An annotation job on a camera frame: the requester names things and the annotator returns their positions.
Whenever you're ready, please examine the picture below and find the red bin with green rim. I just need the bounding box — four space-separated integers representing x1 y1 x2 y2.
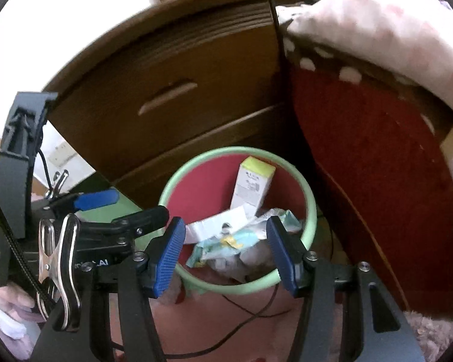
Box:
159 146 318 297

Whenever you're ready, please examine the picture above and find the green floor mat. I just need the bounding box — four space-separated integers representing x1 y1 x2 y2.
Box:
75 185 148 227

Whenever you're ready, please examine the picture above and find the brown spotted bed sheet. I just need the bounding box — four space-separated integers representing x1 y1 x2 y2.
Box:
279 5 453 136

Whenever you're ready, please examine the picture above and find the black braided cable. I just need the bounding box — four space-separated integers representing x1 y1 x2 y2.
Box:
0 185 51 306

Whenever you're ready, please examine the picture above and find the metal spring clip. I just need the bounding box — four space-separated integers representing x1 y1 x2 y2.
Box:
38 213 82 332
44 170 70 200

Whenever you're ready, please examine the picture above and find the white paper sheet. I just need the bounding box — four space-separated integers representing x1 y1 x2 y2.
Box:
183 205 257 246

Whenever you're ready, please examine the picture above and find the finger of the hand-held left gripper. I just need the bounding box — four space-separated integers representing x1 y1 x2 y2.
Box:
111 205 170 240
73 189 118 212

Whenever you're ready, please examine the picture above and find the green wet wipe packet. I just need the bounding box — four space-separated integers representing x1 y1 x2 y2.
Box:
187 207 303 268

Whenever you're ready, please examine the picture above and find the fluffy pale rug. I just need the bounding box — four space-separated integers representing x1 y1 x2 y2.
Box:
402 309 453 362

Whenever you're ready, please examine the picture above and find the brown wooden nightstand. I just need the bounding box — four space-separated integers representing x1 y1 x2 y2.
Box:
41 0 306 212

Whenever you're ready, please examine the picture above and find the yellow-green white carton box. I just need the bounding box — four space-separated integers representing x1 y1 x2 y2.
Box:
230 156 277 215

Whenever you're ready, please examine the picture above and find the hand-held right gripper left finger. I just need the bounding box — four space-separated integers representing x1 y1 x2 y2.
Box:
30 217 186 362

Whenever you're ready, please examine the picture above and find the pink floor mat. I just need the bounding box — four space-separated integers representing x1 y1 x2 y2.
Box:
109 271 344 362

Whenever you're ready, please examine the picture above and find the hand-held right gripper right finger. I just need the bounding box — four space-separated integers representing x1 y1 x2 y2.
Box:
266 216 425 362

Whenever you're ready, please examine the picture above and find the thin black floor cable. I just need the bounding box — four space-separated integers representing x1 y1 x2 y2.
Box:
109 215 335 359

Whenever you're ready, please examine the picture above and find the pink checked quilt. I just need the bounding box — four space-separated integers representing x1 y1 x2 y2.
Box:
287 0 453 121

